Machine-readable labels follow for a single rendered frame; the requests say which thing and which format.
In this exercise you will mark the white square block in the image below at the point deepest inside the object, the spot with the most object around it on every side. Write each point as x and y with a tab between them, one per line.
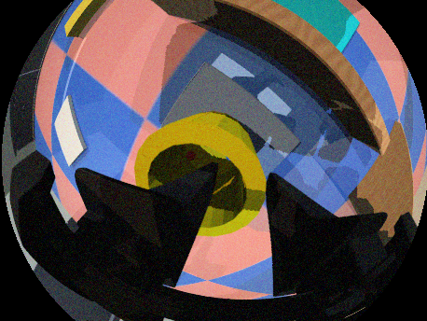
70	137

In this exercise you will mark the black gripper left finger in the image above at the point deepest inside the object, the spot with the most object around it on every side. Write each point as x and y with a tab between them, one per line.
169	216

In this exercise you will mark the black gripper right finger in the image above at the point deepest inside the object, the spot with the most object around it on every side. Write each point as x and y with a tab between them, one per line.
304	235

